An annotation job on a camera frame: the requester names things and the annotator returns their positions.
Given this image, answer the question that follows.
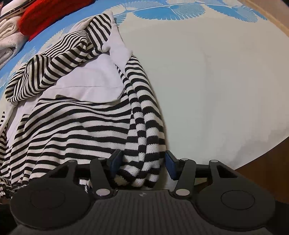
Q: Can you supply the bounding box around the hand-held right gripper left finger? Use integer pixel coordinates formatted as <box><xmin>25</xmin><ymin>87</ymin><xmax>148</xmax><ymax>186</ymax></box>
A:
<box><xmin>46</xmin><ymin>149</ymin><xmax>123</xmax><ymax>199</ymax></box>

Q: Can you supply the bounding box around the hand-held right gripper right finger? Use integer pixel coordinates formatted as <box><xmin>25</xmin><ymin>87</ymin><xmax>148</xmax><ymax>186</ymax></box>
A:
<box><xmin>165</xmin><ymin>151</ymin><xmax>237</xmax><ymax>198</ymax></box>

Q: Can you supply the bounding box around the striped shirt with white vest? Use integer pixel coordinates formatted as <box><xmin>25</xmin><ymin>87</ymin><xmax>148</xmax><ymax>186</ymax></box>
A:
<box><xmin>0</xmin><ymin>13</ymin><xmax>167</xmax><ymax>197</ymax></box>

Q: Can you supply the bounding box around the red folded blanket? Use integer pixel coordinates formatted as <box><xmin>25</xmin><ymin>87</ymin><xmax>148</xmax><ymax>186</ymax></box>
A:
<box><xmin>18</xmin><ymin>0</ymin><xmax>95</xmax><ymax>42</ymax></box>

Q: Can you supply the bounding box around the white rolled quilt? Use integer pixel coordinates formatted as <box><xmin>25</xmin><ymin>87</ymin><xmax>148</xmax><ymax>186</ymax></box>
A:
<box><xmin>0</xmin><ymin>15</ymin><xmax>29</xmax><ymax>68</ymax></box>

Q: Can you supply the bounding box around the navy trimmed folded blanket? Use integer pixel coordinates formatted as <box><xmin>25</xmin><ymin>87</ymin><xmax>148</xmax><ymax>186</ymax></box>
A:
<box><xmin>0</xmin><ymin>0</ymin><xmax>38</xmax><ymax>20</ymax></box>

